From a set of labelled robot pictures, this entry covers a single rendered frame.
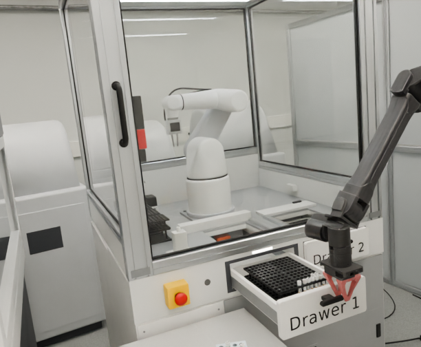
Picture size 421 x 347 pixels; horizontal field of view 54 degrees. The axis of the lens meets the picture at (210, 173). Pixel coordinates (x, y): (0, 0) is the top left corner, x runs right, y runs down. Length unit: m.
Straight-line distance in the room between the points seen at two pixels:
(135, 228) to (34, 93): 3.17
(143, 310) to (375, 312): 0.98
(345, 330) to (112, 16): 1.42
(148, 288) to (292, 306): 0.46
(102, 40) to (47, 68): 3.13
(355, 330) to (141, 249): 0.97
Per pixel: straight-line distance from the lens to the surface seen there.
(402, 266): 3.36
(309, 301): 1.21
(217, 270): 1.43
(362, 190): 1.16
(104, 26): 1.27
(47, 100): 4.36
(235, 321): 1.43
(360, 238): 1.72
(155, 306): 1.40
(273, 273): 1.40
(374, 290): 1.87
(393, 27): 3.14
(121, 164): 1.25
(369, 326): 1.92
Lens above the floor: 1.46
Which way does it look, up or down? 10 degrees down
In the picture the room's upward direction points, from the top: 6 degrees counter-clockwise
